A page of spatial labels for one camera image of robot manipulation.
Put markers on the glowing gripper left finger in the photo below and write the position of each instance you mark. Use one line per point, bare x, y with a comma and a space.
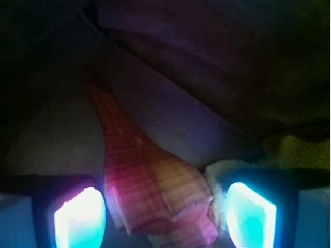
68, 210

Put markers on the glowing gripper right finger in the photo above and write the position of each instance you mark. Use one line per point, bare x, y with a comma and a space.
278, 208

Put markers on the brown spiral seashell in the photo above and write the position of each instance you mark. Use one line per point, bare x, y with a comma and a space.
147, 189

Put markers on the yellow microfiber cloth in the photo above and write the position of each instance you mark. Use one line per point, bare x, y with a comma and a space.
282, 152

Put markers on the brown paper bag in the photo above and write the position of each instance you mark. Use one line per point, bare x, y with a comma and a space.
207, 80

